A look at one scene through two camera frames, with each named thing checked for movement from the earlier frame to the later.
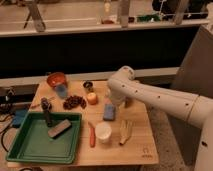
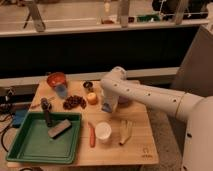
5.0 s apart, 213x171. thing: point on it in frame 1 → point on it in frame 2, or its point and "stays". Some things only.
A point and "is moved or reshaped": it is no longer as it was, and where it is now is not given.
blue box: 19,116 stays
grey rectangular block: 59,129 stays
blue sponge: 109,111 is moved or reshaped
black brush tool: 46,106 stays
